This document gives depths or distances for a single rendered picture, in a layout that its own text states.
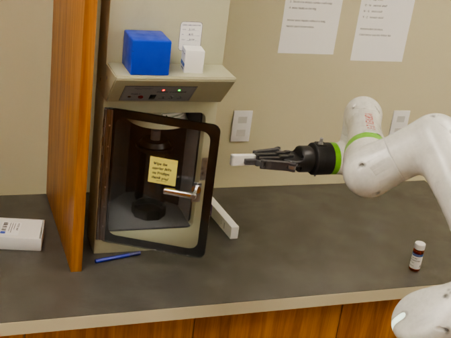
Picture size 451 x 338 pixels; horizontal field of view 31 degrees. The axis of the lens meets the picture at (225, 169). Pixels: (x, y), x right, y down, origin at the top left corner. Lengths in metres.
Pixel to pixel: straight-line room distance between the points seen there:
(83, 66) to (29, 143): 0.67
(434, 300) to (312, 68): 1.35
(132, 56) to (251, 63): 0.78
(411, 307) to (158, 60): 0.87
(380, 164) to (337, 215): 0.94
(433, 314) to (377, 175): 0.37
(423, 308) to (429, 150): 0.37
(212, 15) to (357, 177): 0.62
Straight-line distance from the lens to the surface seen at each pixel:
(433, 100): 3.13
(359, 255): 2.54
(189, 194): 2.14
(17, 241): 2.35
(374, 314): 2.48
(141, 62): 2.03
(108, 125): 2.17
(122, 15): 2.10
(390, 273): 2.49
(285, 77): 2.80
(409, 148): 1.84
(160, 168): 2.18
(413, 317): 1.65
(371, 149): 1.87
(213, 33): 2.18
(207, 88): 2.13
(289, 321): 2.35
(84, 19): 1.99
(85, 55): 2.02
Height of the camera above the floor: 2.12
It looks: 23 degrees down
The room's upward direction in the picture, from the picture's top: 8 degrees clockwise
